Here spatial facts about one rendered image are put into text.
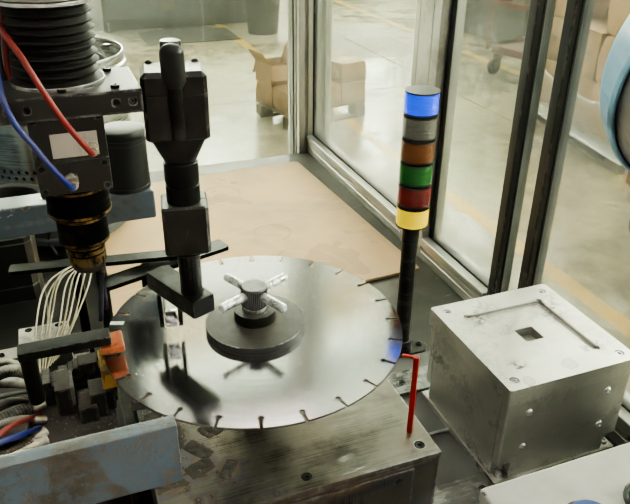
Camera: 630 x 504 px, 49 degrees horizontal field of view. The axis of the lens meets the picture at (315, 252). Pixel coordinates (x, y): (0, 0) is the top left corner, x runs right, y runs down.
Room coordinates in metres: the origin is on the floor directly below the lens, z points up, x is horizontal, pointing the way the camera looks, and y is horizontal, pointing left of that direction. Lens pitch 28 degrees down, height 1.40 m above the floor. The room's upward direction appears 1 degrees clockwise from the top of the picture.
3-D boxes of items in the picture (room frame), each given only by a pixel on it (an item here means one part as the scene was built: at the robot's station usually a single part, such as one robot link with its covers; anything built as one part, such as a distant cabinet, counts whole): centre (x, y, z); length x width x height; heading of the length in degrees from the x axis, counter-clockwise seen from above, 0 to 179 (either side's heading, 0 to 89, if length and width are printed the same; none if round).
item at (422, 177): (0.88, -0.13, 1.05); 0.05 x 0.04 x 0.03; 21
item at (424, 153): (0.88, -0.13, 1.08); 0.05 x 0.04 x 0.03; 21
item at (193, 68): (0.60, 0.12, 1.17); 0.06 x 0.05 x 0.20; 102
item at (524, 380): (0.71, -0.27, 0.82); 0.18 x 0.18 x 0.15; 21
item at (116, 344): (0.58, 0.25, 0.95); 0.10 x 0.03 x 0.07; 111
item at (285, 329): (0.65, 0.07, 0.96); 0.11 x 0.11 x 0.03
